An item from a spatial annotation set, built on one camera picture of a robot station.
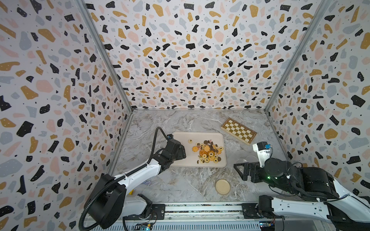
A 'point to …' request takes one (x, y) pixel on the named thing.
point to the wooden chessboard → (239, 131)
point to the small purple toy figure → (147, 182)
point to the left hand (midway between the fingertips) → (181, 150)
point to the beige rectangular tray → (191, 159)
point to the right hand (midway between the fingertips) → (240, 167)
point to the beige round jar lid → (222, 186)
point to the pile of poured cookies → (208, 151)
